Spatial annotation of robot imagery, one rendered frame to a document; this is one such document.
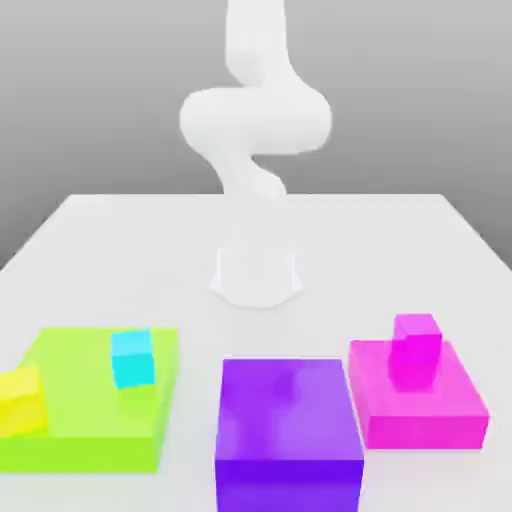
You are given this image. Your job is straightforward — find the small cyan cube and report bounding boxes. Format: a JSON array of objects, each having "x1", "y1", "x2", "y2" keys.
[{"x1": 110, "y1": 328, "x2": 156, "y2": 390}]

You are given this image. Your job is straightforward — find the small magenta cube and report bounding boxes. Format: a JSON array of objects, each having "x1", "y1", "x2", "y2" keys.
[{"x1": 386, "y1": 312, "x2": 444, "y2": 394}]

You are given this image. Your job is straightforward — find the small yellow cube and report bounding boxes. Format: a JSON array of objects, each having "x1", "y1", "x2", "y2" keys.
[{"x1": 0, "y1": 364, "x2": 49, "y2": 440}]

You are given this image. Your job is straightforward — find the large purple box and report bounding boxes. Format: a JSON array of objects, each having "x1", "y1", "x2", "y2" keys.
[{"x1": 214, "y1": 357, "x2": 366, "y2": 512}]

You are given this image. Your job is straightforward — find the large pink box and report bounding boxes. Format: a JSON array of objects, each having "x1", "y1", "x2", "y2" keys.
[{"x1": 347, "y1": 338, "x2": 491, "y2": 451}]

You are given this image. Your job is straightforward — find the large lime green box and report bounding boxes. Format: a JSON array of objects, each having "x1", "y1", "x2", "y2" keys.
[{"x1": 0, "y1": 327, "x2": 180, "y2": 474}]

